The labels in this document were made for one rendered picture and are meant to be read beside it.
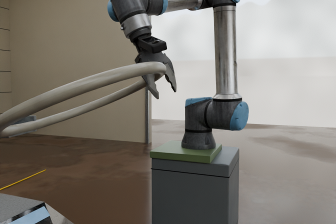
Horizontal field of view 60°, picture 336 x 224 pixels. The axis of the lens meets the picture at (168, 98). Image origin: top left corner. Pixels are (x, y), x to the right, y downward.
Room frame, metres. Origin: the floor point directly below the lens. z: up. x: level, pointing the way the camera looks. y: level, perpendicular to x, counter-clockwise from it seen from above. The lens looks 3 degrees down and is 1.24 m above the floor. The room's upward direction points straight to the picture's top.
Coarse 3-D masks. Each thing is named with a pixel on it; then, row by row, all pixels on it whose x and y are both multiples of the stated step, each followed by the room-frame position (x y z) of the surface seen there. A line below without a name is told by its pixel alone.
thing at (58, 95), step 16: (144, 64) 0.68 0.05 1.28; (160, 64) 0.75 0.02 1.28; (80, 80) 0.59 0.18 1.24; (96, 80) 0.60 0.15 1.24; (112, 80) 0.62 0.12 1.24; (48, 96) 0.58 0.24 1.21; (64, 96) 0.58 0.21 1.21; (112, 96) 1.03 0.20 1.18; (16, 112) 0.59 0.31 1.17; (32, 112) 0.59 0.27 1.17; (64, 112) 0.99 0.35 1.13; (80, 112) 1.02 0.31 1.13; (0, 128) 0.63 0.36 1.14; (16, 128) 0.82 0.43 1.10; (32, 128) 0.89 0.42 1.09
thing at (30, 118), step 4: (28, 116) 0.91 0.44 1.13; (32, 116) 0.91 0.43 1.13; (20, 120) 0.92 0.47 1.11; (24, 120) 0.92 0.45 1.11; (28, 120) 0.91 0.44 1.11; (32, 120) 0.91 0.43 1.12; (12, 124) 0.93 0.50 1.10; (24, 132) 0.87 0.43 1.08; (28, 132) 0.88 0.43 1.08; (8, 136) 0.80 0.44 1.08; (12, 136) 0.82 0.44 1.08
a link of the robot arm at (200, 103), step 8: (192, 104) 1.54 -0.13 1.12; (200, 104) 1.52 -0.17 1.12; (208, 104) 1.50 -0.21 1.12; (192, 112) 1.53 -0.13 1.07; (200, 112) 1.51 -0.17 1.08; (192, 120) 1.53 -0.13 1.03; (200, 120) 1.51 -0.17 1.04; (192, 128) 1.53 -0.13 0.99; (200, 128) 1.52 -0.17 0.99; (208, 128) 1.54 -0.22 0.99
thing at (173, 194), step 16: (160, 160) 1.46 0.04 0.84; (176, 160) 1.43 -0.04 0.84; (224, 160) 1.41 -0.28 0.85; (160, 176) 1.46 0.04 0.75; (176, 176) 1.43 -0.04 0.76; (192, 176) 1.40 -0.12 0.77; (208, 176) 1.37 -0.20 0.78; (224, 176) 1.35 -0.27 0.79; (160, 192) 1.46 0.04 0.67; (176, 192) 1.43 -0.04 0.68; (192, 192) 1.40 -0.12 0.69; (208, 192) 1.37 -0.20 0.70; (224, 192) 1.35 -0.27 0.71; (160, 208) 1.46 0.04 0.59; (176, 208) 1.43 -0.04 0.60; (192, 208) 1.40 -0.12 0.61; (208, 208) 1.37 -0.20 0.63; (224, 208) 1.35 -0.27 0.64
